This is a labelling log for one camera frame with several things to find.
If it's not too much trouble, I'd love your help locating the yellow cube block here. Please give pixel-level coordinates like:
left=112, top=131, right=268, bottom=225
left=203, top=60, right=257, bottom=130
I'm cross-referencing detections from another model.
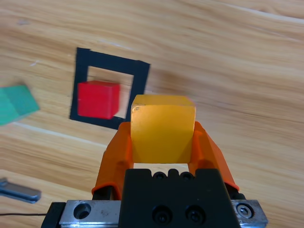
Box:
left=130, top=94, right=197, bottom=165

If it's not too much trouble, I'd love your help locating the thin black gripper wire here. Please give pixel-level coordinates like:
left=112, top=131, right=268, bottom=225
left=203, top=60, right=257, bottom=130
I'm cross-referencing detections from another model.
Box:
left=0, top=213, right=48, bottom=217

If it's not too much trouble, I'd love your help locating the red cube block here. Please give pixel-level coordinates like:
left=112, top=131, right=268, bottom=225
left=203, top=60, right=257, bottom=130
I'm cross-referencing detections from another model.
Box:
left=77, top=80, right=121, bottom=120

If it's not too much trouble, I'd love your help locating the grey metal bar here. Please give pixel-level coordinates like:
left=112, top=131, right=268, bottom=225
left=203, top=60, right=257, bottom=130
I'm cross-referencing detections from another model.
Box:
left=0, top=177, right=42, bottom=204

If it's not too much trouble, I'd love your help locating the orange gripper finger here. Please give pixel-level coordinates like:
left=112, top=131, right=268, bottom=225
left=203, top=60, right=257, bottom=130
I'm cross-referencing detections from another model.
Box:
left=91, top=121, right=133, bottom=200
left=189, top=120, right=239, bottom=192

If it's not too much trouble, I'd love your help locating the black tape square outline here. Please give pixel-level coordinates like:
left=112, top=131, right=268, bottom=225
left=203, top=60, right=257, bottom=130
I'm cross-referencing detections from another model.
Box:
left=69, top=47, right=152, bottom=131

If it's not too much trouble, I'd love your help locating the green cube block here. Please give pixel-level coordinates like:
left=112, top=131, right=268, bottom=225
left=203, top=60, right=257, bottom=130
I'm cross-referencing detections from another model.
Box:
left=0, top=85, right=40, bottom=126

